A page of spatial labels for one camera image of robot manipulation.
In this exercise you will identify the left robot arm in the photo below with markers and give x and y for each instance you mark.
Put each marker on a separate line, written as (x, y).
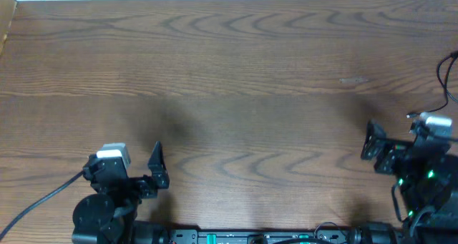
(110, 215)

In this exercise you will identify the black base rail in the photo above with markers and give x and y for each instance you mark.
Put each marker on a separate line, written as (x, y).
(193, 236)

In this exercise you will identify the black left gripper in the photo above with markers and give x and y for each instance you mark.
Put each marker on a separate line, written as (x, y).
(164, 177)

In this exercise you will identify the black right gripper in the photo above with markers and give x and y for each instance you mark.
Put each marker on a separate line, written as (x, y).
(394, 151)

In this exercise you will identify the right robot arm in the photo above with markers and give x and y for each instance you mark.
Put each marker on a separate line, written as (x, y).
(425, 192)

